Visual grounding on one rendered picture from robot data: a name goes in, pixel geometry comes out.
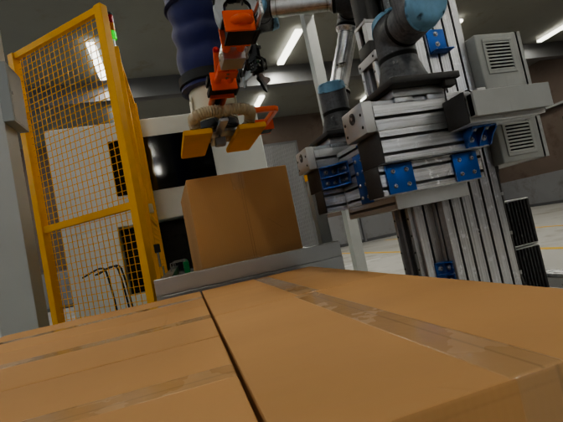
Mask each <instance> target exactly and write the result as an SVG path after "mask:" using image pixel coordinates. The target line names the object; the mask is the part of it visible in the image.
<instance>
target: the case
mask: <svg viewBox="0 0 563 422"><path fill-rule="evenodd" d="M181 205H182V210H183V218H184V222H185V227H186V231H187V236H188V241H189V248H190V254H191V258H192V262H193V267H194V271H197V270H204V269H208V268H212V267H216V266H221V265H228V264H231V263H235V262H240V261H243V260H251V259H255V258H259V257H263V256H267V255H274V254H278V253H282V252H287V251H290V250H297V249H301V248H302V241H301V236H300V232H299V228H298V224H297V216H296V212H295V208H294V204H293V200H292V192H291V188H290V183H289V179H288V176H287V168H286V165H282V166H276V167H266V168H261V169H255V170H250V171H244V172H234V173H228V174H223V175H217V176H212V177H206V178H195V179H190V180H186V182H185V185H184V189H183V196H182V199H181Z"/></svg>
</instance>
